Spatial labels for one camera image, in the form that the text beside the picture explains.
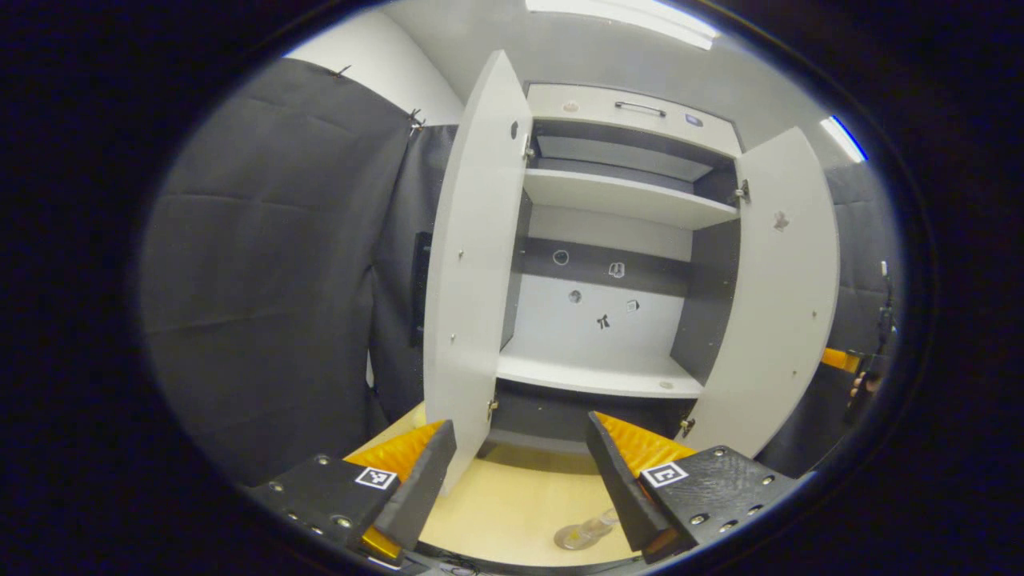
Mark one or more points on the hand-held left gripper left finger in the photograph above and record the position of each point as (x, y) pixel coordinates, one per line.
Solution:
(420, 488)

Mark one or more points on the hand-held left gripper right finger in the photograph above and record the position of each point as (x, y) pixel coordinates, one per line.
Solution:
(620, 480)

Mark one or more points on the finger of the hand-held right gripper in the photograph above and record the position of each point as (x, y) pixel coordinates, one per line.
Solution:
(838, 359)

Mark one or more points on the clear plastic bottle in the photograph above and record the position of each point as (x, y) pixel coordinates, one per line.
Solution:
(592, 526)

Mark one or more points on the white cabinet shelf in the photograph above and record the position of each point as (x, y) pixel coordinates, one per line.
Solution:
(616, 198)

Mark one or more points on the small ceiling light panel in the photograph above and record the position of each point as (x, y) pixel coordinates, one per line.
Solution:
(844, 138)

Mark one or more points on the black backdrop cloth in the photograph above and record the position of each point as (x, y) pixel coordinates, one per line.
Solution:
(264, 280)

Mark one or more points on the large ceiling light panel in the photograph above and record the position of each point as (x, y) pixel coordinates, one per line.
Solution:
(632, 20)

